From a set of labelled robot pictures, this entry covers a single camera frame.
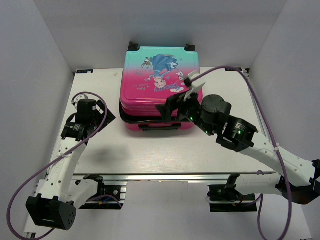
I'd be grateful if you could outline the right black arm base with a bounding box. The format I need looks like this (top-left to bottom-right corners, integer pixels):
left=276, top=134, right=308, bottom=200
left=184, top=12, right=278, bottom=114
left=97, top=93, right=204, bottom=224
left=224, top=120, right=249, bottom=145
left=207, top=173, right=258, bottom=213

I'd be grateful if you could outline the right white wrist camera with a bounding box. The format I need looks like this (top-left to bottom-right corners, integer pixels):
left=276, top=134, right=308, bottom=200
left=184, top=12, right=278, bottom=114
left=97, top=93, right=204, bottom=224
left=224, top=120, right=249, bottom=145
left=183, top=71, right=206, bottom=102

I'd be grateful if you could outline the blue label sticker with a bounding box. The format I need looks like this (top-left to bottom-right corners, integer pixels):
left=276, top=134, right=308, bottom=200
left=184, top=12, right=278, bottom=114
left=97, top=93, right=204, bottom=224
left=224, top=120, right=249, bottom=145
left=76, top=69, right=94, bottom=74
left=224, top=67, right=243, bottom=72

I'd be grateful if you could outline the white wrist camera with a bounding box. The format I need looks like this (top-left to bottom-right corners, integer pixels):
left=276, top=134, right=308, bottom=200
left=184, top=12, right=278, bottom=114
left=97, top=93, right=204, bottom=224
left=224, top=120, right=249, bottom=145
left=71, top=93, right=88, bottom=106
left=183, top=71, right=206, bottom=102

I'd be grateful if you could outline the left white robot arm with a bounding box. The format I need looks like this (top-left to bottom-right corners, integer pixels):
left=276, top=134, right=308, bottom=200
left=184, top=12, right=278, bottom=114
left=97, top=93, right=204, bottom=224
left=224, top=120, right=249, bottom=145
left=26, top=99, right=116, bottom=231

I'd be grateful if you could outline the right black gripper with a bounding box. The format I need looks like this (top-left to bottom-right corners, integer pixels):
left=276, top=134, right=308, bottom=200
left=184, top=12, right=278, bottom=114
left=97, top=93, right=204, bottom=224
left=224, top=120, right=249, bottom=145
left=156, top=85, right=215, bottom=136

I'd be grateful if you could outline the pink hard-shell suitcase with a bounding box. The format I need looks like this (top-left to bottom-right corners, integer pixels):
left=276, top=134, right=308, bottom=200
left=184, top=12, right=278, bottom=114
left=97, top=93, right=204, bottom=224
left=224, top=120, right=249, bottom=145
left=119, top=42, right=200, bottom=131

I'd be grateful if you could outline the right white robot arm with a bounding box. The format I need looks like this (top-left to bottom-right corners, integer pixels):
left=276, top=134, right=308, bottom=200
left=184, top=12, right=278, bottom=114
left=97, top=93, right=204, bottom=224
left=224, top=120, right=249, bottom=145
left=156, top=93, right=320, bottom=205

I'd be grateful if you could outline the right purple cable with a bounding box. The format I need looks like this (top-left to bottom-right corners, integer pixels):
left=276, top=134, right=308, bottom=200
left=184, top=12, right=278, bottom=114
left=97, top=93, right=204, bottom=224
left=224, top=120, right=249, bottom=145
left=184, top=65, right=294, bottom=240

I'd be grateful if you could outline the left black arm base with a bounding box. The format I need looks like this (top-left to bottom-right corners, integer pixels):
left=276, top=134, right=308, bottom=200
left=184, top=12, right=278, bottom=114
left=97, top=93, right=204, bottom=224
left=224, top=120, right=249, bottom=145
left=80, top=181, right=127, bottom=210

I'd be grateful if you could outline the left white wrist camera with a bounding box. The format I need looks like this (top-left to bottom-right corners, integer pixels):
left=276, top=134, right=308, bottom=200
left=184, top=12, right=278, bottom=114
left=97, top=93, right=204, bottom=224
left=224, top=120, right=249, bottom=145
left=71, top=93, right=88, bottom=106

